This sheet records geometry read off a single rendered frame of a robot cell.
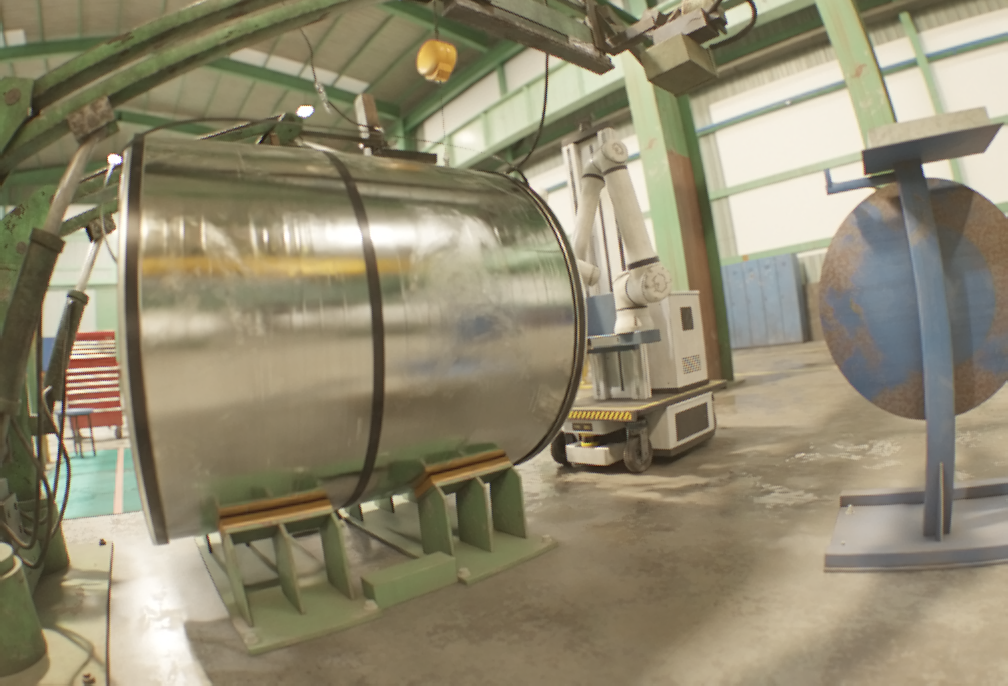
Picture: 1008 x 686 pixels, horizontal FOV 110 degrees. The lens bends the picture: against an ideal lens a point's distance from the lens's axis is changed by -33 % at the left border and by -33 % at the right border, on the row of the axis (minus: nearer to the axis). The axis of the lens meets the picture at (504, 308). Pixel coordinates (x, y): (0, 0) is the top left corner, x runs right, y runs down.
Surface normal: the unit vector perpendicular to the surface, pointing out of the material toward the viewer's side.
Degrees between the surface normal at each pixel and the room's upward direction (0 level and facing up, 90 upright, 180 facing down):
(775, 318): 90
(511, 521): 90
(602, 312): 90
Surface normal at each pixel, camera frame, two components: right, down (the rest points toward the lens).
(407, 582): 0.64, -0.12
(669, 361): -0.76, 0.04
